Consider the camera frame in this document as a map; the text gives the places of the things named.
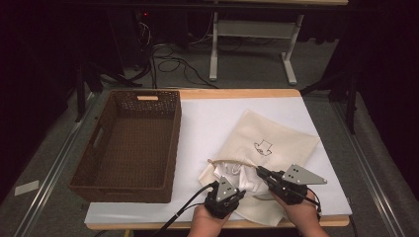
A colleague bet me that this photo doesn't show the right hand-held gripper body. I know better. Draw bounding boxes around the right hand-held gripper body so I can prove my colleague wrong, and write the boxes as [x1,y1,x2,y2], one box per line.
[268,163,328,206]

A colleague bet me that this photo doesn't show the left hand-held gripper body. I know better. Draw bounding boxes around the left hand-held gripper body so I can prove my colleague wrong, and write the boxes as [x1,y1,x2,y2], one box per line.
[204,176,241,220]

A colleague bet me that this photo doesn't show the white garment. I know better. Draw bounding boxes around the white garment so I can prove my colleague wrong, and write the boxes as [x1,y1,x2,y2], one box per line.
[211,162,269,199]

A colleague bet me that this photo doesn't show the cream drawstring bag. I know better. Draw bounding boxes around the cream drawstring bag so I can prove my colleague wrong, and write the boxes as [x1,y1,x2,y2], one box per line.
[198,109,321,228]

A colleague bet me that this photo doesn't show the brown woven basket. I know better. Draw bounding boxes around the brown woven basket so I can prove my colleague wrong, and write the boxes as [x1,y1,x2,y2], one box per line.
[67,89,183,204]

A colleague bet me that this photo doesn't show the person's left hand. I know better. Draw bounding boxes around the person's left hand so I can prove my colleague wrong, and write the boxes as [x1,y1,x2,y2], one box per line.
[187,204,232,237]

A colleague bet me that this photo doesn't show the person's right hand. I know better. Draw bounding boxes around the person's right hand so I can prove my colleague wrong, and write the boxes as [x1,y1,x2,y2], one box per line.
[271,191,331,237]

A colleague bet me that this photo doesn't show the white table mat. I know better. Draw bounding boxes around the white table mat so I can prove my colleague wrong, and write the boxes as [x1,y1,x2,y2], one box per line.
[83,96,353,225]

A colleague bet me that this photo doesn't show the black metal stand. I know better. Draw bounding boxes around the black metal stand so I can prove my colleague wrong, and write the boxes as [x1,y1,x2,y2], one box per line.
[74,61,143,123]
[298,63,361,135]

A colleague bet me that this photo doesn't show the black computer case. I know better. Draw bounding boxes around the black computer case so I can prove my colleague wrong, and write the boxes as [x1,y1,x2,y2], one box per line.
[108,9,156,71]

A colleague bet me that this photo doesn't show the pale tape strip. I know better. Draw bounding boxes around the pale tape strip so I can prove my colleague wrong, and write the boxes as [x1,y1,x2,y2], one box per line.
[14,180,41,197]

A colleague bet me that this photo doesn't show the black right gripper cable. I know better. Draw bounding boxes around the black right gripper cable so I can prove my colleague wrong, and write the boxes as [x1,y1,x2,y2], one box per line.
[306,188,323,219]

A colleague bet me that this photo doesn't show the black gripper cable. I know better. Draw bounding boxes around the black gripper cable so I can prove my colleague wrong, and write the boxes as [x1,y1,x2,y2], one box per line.
[152,182,215,237]
[306,188,323,219]

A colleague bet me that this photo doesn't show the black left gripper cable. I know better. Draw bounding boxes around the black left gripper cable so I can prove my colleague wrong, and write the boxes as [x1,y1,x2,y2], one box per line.
[152,182,215,237]

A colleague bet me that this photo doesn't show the metal floor rail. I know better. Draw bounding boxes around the metal floor rail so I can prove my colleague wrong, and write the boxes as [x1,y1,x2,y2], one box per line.
[330,101,402,237]
[10,93,101,237]

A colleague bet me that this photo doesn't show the black floor cables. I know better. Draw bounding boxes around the black floor cables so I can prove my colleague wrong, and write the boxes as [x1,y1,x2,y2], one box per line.
[148,41,219,90]

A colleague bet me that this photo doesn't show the white metal desk frame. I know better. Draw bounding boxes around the white metal desk frame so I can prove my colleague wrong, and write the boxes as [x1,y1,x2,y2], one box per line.
[209,11,306,86]

